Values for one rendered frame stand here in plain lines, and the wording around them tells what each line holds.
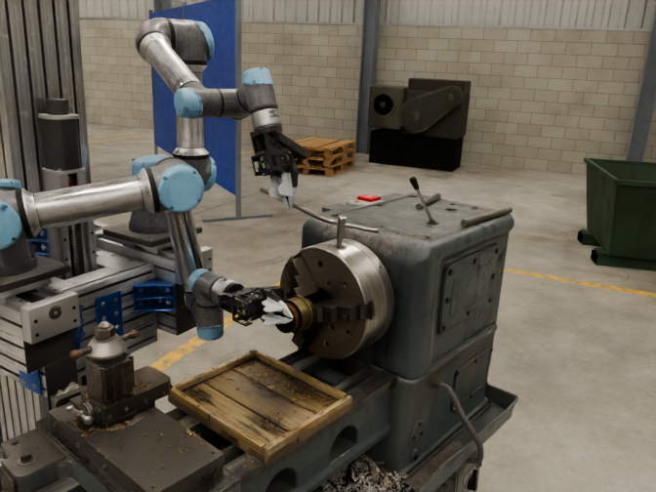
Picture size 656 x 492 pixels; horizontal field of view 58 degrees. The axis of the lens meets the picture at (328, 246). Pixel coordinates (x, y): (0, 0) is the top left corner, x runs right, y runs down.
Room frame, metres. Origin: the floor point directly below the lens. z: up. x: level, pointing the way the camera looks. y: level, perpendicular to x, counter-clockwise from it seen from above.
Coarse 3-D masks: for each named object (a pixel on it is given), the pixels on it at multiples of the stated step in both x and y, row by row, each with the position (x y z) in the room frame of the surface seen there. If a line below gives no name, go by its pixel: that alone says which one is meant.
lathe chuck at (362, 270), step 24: (336, 240) 1.56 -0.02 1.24; (312, 264) 1.50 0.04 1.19; (336, 264) 1.45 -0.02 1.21; (360, 264) 1.45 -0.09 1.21; (288, 288) 1.55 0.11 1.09; (336, 288) 1.44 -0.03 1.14; (360, 288) 1.39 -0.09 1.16; (384, 288) 1.45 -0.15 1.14; (384, 312) 1.43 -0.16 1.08; (336, 336) 1.44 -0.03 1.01; (360, 336) 1.39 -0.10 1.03
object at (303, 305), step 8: (296, 296) 1.42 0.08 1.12; (288, 304) 1.38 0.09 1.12; (296, 304) 1.38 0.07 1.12; (304, 304) 1.39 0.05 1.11; (312, 304) 1.42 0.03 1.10; (280, 312) 1.40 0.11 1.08; (296, 312) 1.36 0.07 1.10; (304, 312) 1.37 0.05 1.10; (296, 320) 1.35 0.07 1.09; (304, 320) 1.36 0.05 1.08; (280, 328) 1.37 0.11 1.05; (288, 328) 1.35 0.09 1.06; (296, 328) 1.36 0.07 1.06; (304, 328) 1.40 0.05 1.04
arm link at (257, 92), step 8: (248, 72) 1.56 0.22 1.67; (256, 72) 1.55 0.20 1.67; (264, 72) 1.56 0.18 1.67; (248, 80) 1.55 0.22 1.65; (256, 80) 1.55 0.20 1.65; (264, 80) 1.55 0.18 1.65; (240, 88) 1.60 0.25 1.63; (248, 88) 1.55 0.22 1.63; (256, 88) 1.54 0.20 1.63; (264, 88) 1.55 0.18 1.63; (272, 88) 1.57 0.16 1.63; (240, 96) 1.58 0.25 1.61; (248, 96) 1.55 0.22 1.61; (256, 96) 1.54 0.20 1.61; (264, 96) 1.54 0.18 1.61; (272, 96) 1.56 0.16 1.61; (248, 104) 1.56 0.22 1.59; (256, 104) 1.54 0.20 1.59; (264, 104) 1.53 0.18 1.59; (272, 104) 1.55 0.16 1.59
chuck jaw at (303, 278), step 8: (296, 256) 1.54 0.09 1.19; (288, 264) 1.50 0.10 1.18; (296, 264) 1.49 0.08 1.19; (304, 264) 1.51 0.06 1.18; (288, 272) 1.50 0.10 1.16; (296, 272) 1.48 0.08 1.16; (304, 272) 1.49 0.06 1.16; (288, 280) 1.47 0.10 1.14; (296, 280) 1.45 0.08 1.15; (304, 280) 1.47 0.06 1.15; (312, 280) 1.49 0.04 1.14; (296, 288) 1.43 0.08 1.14; (304, 288) 1.45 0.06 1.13; (312, 288) 1.47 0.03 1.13; (320, 288) 1.49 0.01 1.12; (288, 296) 1.44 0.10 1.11; (304, 296) 1.43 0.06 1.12
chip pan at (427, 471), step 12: (492, 408) 1.87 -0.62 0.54; (504, 408) 1.87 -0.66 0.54; (480, 420) 1.79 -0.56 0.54; (492, 420) 1.79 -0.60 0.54; (468, 432) 1.71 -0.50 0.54; (456, 444) 1.64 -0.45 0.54; (444, 456) 1.58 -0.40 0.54; (432, 468) 1.52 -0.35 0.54; (408, 480) 1.46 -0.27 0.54; (420, 480) 1.46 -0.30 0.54
